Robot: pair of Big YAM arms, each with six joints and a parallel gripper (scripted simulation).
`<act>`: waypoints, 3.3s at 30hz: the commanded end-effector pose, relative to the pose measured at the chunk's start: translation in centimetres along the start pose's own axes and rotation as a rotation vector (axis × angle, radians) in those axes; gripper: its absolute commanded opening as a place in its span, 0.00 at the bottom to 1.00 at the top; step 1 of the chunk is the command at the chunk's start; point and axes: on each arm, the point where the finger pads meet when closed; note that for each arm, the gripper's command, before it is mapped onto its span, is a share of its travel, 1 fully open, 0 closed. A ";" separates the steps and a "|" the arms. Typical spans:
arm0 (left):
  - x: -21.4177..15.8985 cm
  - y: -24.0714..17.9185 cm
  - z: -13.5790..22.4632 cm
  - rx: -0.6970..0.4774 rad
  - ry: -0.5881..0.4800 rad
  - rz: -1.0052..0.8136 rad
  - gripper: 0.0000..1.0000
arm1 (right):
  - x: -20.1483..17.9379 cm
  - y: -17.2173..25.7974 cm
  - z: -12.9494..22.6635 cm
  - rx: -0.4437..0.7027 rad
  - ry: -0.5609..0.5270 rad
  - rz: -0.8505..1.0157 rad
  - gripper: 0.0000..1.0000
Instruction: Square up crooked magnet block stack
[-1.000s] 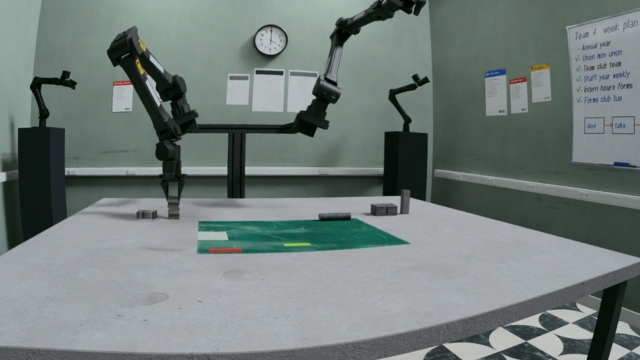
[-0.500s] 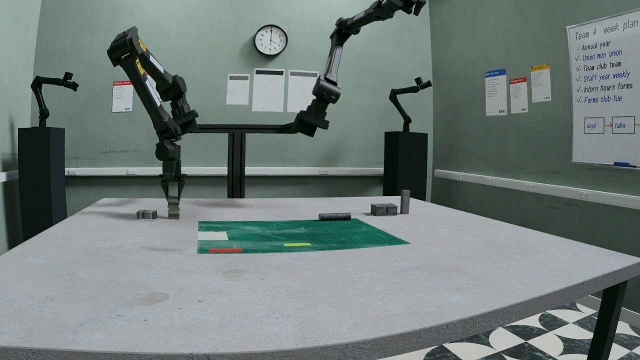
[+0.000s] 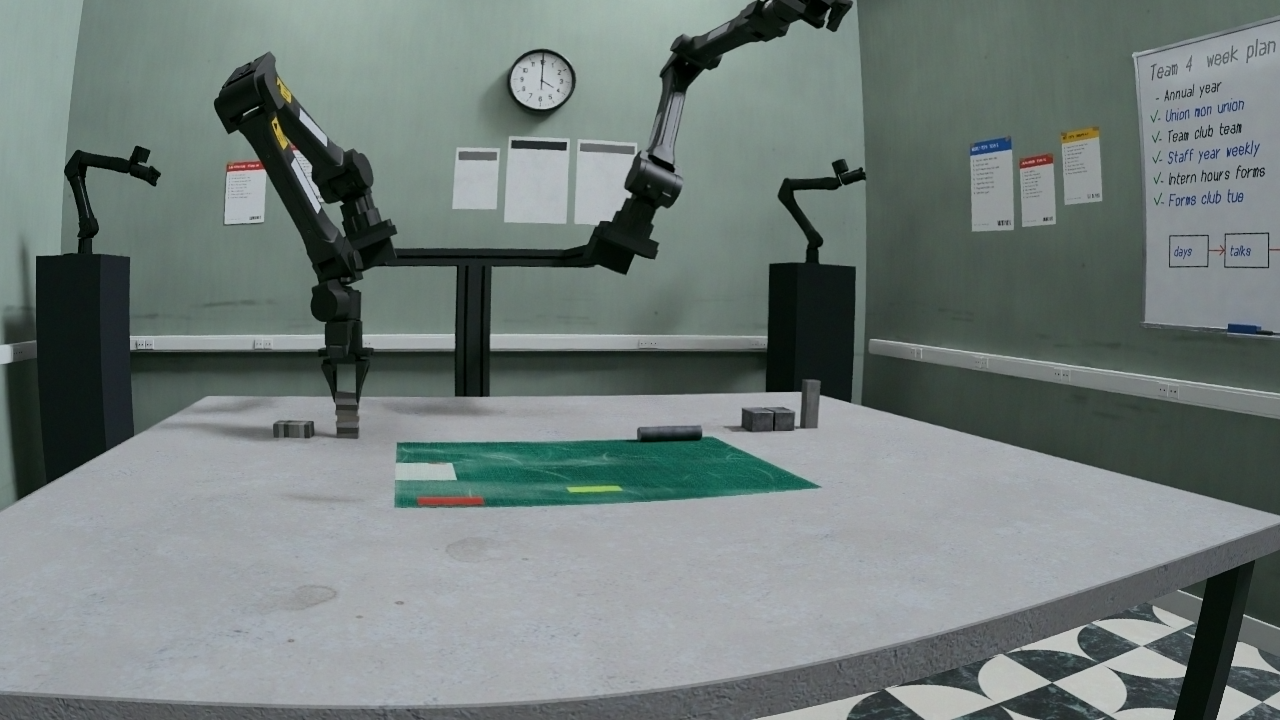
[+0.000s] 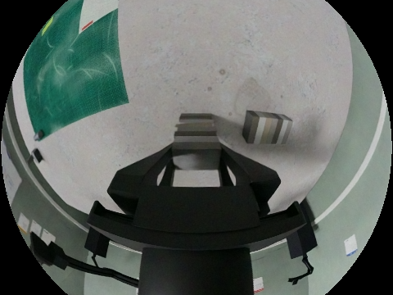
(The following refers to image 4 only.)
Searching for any green flat sheet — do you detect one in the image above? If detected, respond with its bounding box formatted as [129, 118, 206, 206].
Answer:
[23, 0, 129, 142]

